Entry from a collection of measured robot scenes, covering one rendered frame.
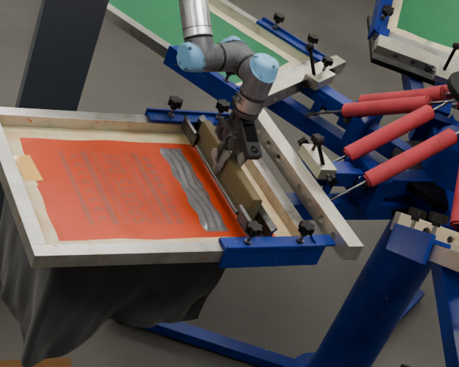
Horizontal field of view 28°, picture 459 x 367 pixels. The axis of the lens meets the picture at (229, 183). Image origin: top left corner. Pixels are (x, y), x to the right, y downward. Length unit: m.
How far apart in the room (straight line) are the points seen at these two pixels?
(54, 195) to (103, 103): 2.36
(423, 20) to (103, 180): 1.66
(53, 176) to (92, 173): 0.11
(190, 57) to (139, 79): 2.64
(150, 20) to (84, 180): 1.07
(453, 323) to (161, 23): 1.51
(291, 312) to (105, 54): 1.98
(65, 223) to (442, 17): 1.94
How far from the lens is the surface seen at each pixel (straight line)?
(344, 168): 2.71
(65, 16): 2.84
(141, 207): 2.36
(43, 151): 2.45
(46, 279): 2.27
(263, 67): 2.33
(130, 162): 2.51
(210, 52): 2.35
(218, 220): 2.41
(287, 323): 3.74
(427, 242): 2.07
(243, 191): 2.40
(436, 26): 3.63
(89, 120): 2.57
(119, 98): 4.71
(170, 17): 3.39
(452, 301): 2.63
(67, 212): 2.27
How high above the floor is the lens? 2.33
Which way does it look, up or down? 32 degrees down
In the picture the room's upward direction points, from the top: 23 degrees clockwise
